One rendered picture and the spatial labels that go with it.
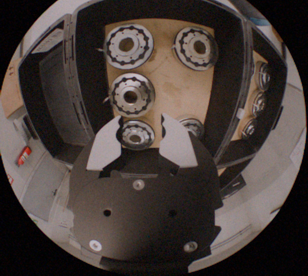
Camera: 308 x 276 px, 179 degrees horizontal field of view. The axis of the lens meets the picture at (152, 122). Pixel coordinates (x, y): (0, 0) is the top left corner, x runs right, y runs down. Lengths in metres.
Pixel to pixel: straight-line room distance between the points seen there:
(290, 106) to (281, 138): 0.81
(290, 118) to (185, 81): 3.11
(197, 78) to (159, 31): 0.14
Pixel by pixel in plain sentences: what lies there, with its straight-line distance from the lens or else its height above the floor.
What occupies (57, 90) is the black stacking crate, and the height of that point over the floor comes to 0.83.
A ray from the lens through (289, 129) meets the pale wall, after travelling 3.23.
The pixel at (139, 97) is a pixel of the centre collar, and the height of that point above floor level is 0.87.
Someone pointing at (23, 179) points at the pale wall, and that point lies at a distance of 3.08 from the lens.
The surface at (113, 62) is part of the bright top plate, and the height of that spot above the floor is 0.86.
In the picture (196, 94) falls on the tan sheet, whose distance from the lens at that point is 0.26.
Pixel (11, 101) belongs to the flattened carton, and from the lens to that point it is 2.71.
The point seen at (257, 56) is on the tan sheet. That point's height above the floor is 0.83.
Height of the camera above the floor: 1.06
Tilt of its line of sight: 58 degrees down
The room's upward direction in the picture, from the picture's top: 179 degrees clockwise
